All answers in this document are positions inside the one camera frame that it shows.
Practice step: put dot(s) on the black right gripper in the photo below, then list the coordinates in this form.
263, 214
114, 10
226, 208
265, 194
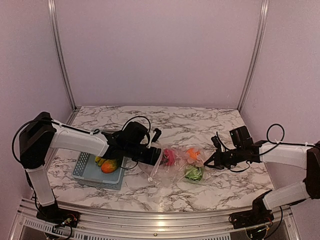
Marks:
217, 155

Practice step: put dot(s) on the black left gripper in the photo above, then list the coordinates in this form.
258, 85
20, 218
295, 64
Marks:
153, 157

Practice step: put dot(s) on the orange fake fruit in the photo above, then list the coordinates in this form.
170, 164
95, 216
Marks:
192, 155

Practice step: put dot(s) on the clear polka dot zip bag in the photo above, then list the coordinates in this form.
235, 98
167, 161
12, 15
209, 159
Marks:
167, 176

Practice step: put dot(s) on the orange green fake mango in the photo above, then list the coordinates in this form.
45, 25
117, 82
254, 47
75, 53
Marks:
109, 166

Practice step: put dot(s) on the yellow fake banana bunch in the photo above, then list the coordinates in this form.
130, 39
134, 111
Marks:
99, 160

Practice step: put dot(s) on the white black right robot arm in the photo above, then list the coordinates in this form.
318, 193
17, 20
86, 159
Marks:
305, 156

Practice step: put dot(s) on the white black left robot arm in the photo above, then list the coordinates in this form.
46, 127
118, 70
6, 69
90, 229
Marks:
37, 136

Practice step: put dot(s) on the green fake lettuce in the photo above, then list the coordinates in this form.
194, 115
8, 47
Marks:
193, 173

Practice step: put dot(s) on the pink fake fruit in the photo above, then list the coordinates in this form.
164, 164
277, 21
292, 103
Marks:
169, 157

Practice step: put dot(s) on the light blue plastic basket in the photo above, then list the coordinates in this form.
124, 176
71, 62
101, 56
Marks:
87, 172

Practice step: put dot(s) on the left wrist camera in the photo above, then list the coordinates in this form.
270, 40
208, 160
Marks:
153, 136

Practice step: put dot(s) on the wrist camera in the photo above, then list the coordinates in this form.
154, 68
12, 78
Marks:
216, 142
153, 136

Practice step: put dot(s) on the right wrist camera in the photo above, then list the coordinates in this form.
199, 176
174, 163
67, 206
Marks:
216, 142

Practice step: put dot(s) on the front aluminium rail base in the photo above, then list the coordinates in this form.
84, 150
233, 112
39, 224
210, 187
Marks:
108, 224

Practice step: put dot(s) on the right aluminium frame post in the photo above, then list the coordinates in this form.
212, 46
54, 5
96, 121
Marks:
261, 29

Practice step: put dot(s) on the aluminium frame post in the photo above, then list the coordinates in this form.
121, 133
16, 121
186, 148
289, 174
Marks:
60, 55
261, 29

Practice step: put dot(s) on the left aluminium frame post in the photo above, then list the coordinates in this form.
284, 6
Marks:
60, 55

